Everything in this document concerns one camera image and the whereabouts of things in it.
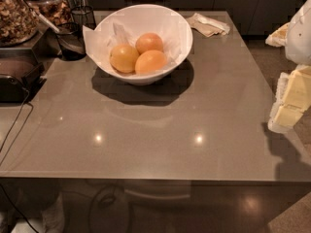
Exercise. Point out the white paper bowl liner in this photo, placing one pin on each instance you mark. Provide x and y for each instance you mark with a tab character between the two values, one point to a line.
101	40

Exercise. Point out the crumpled beige napkin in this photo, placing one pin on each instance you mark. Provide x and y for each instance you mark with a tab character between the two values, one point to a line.
207	26

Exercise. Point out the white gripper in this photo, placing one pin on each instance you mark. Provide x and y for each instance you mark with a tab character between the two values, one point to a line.
299	38

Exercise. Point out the orange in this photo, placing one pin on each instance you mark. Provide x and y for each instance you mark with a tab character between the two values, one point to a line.
150	61
123	58
149	41

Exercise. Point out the black countertop appliance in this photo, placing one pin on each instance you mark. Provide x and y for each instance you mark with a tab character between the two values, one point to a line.
20	76

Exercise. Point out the black wire mesh cup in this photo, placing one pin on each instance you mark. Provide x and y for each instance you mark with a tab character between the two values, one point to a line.
83	15

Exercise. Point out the large glass snack jar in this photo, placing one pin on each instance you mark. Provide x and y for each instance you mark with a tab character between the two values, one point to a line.
17	23

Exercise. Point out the white ceramic bowl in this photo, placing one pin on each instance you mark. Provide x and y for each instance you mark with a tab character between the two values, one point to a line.
150	13

